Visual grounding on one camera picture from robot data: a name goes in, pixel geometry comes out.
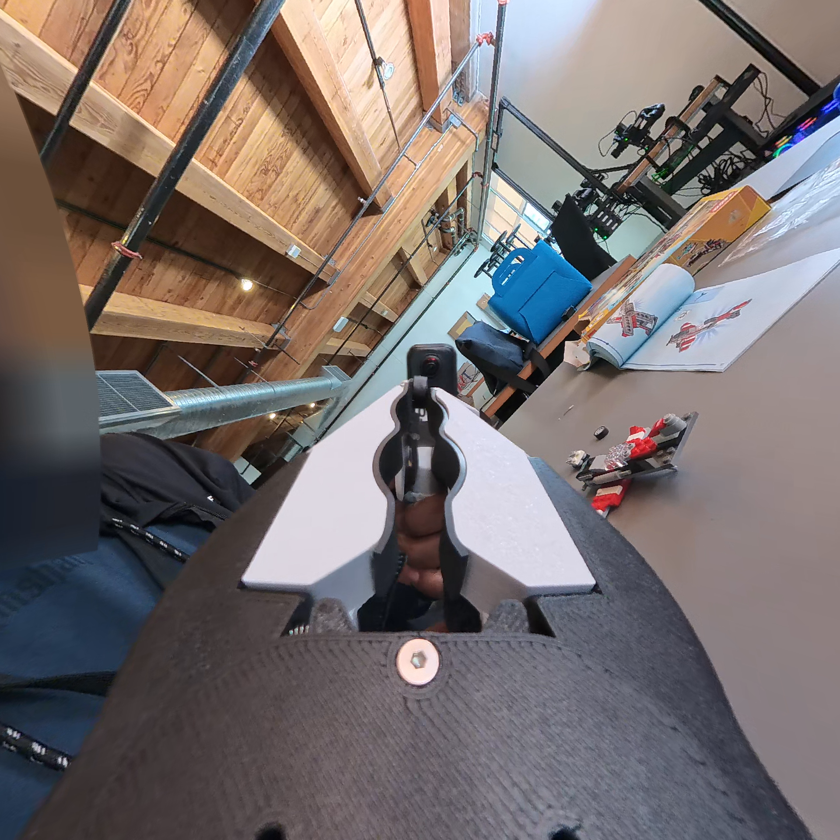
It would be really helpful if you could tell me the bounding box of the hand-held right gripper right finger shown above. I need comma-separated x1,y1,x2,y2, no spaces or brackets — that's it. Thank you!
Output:
430,386,598,630

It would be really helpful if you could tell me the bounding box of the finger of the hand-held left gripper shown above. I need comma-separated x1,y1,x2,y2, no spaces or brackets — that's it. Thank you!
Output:
408,378,431,454

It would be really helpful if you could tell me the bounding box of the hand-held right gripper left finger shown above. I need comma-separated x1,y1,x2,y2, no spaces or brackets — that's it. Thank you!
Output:
241,385,413,630

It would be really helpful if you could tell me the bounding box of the red white toy brick plane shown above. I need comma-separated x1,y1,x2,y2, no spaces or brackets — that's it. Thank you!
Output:
577,411,700,519

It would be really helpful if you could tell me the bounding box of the grey desk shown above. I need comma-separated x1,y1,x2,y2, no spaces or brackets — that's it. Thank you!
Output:
500,112,840,840

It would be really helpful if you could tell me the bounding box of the person's left hand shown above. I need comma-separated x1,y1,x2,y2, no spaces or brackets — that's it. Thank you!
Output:
392,491,455,595

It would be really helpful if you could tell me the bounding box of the dark blue backpack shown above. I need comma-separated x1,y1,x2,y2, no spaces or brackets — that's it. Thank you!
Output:
455,320,553,396

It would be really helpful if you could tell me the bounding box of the blue felt bag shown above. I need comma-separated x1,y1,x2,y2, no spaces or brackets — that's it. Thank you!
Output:
487,239,593,345

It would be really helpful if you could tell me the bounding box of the wood edged grey table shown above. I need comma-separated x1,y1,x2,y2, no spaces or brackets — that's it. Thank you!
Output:
481,255,637,421

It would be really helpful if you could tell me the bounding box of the black cloth flag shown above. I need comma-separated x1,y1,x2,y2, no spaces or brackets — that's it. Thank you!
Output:
550,195,619,282

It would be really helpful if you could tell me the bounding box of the person's clothed body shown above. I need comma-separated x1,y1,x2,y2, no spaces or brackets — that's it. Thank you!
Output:
0,433,258,840

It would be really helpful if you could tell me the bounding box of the instruction booklet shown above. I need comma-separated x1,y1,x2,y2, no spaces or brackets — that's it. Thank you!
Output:
581,252,840,374

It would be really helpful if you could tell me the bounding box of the yellow toy box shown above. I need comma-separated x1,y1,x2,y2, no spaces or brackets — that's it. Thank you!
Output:
577,185,773,342

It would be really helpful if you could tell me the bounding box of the black ceiling pipe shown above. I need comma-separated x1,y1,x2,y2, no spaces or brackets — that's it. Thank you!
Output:
82,0,287,327

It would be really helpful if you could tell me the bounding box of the black rack table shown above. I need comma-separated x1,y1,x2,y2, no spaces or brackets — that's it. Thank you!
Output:
613,62,795,198

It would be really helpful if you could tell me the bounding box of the clear plastic bag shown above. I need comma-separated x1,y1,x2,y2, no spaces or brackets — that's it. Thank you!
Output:
718,161,840,266

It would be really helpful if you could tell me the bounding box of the RGB lit computer tower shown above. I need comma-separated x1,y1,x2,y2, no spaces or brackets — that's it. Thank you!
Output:
768,79,840,158

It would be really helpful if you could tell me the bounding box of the black light stand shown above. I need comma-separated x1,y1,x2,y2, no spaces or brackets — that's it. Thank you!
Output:
699,0,823,96

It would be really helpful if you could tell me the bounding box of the metal air duct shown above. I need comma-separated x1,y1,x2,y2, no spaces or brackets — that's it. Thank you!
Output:
95,365,350,439

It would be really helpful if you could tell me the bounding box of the black camera rig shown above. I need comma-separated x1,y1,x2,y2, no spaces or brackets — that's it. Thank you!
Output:
598,104,667,160

